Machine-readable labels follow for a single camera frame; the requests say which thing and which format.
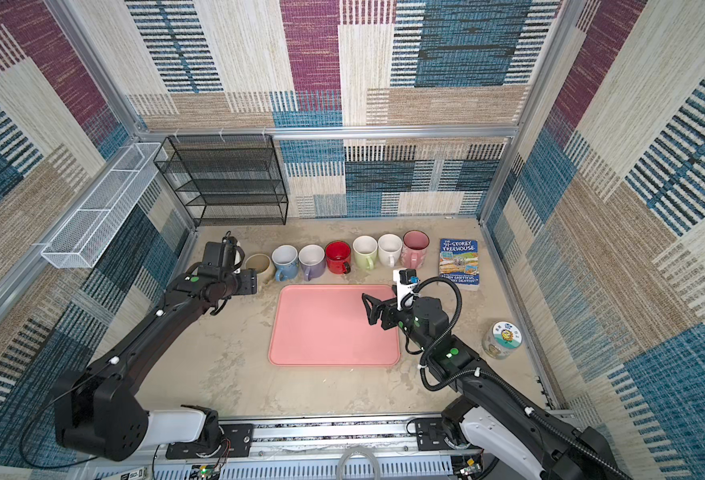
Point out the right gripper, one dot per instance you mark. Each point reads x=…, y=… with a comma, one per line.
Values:
x=376, y=313

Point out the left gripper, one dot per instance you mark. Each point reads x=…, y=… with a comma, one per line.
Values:
x=249, y=281

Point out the cream ceramic teapot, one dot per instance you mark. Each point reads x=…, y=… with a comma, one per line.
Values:
x=262, y=266

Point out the blue mug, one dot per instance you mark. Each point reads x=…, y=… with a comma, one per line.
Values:
x=285, y=260

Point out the light green mug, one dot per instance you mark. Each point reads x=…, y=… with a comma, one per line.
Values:
x=365, y=250

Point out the red mug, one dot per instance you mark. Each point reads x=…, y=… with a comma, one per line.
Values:
x=339, y=257

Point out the white mug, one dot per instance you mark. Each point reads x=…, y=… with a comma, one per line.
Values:
x=390, y=248

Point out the purple mug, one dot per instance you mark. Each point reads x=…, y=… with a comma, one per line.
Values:
x=313, y=261

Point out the pink ghost pattern mug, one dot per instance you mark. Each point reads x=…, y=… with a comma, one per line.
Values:
x=415, y=249

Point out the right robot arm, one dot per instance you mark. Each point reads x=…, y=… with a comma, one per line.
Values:
x=489, y=412

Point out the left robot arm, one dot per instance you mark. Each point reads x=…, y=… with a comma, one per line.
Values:
x=96, y=411

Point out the pink plastic tray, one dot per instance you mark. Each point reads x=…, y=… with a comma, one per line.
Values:
x=328, y=326

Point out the blue treehouse book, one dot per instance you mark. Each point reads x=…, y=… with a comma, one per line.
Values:
x=460, y=262

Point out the small round tin can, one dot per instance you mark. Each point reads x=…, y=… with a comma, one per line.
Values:
x=502, y=339

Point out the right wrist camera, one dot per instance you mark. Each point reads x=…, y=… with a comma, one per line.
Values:
x=406, y=281

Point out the black wire mesh shelf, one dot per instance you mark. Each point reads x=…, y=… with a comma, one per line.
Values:
x=225, y=180

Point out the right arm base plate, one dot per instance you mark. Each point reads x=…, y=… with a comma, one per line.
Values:
x=438, y=433

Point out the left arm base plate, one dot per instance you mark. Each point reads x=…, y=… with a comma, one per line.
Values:
x=235, y=438

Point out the white wire mesh basket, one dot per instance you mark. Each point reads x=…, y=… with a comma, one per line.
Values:
x=83, y=239

